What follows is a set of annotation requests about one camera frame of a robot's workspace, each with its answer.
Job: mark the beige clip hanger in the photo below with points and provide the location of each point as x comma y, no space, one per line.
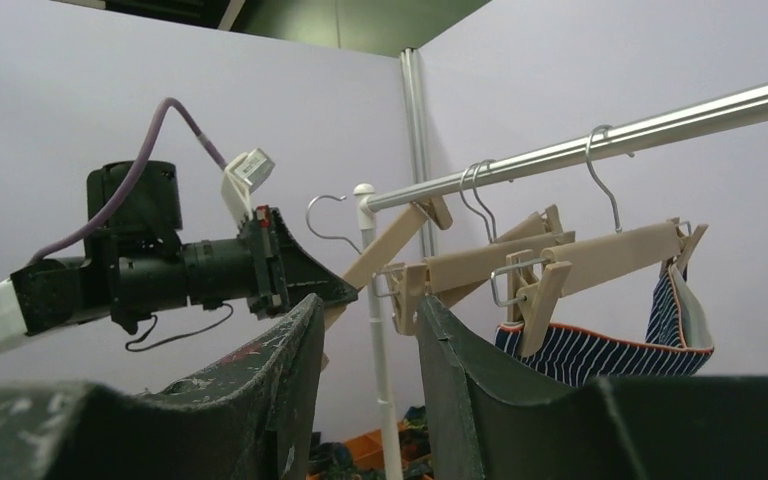
531,283
454,276
475,260
386,245

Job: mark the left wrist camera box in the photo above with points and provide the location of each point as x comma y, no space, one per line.
240,179

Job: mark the dark striped underwear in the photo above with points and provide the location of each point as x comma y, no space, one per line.
678,341

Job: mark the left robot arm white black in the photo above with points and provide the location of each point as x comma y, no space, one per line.
135,265

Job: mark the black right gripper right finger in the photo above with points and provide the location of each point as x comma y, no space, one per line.
490,417

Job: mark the green patterned tie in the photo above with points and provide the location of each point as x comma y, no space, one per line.
417,430

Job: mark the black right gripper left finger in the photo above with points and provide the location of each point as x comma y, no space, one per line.
249,415

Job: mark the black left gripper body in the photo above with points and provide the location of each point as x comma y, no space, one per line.
269,294

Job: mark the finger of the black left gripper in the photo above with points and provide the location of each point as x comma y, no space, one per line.
302,275

